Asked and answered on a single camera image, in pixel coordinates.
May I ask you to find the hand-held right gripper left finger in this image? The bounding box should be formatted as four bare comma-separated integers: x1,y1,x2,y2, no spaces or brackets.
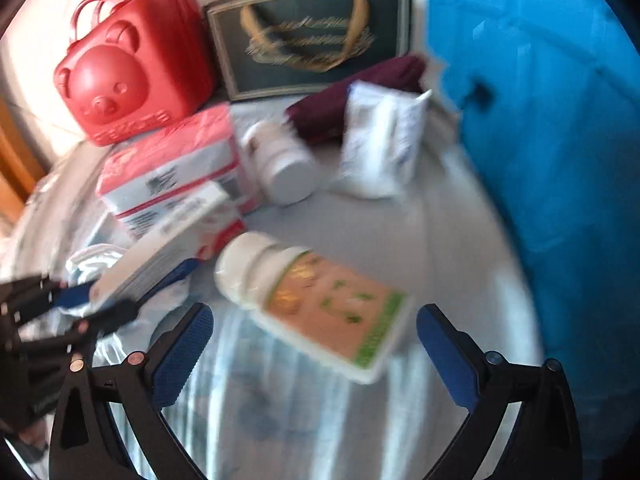
49,302,216,480

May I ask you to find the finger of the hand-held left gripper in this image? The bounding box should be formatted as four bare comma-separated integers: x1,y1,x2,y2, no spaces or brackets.
10,259,197,321
64,299,142,346

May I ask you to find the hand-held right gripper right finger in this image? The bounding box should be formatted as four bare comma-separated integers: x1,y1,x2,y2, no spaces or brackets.
416,304,586,480

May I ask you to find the long white box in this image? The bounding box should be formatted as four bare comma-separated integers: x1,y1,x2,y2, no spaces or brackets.
92,182,241,311

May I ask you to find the white bottle green orange label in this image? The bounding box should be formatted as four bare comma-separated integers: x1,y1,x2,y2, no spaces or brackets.
214,231,413,386

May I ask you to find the blue plastic storage bin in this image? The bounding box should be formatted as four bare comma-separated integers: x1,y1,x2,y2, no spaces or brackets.
425,0,640,466

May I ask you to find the wooden panel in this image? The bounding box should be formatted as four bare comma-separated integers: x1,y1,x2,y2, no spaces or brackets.
0,95,51,223

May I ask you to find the pink and white package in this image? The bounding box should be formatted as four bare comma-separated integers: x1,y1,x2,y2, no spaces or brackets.
97,102,261,261

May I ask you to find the plain white pill bottle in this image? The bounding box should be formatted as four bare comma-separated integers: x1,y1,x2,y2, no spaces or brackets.
241,121,317,206

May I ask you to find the white plastic packet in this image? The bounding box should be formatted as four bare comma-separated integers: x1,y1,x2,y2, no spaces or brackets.
340,80,433,198

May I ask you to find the red bear-face case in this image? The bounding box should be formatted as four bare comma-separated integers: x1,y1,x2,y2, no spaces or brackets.
52,0,216,148

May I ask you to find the maroon cloth bundle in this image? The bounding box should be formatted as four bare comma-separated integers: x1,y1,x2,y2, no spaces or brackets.
285,54,428,148

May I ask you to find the dark gift bag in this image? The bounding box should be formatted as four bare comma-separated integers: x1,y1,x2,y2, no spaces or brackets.
204,0,416,103

